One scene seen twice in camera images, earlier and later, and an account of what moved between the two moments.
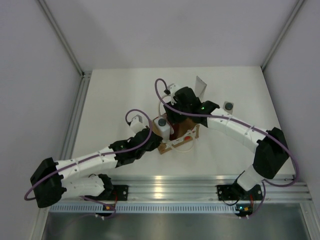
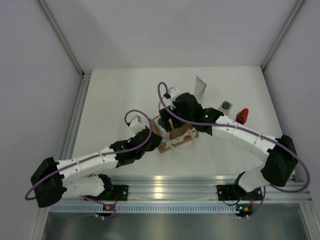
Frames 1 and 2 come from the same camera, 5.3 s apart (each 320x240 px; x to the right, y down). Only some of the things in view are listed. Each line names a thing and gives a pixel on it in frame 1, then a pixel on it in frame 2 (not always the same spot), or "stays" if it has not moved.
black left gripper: (154, 144) stays
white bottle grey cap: (163, 127) stays
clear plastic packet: (200, 87) stays
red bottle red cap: (173, 136) to (242, 116)
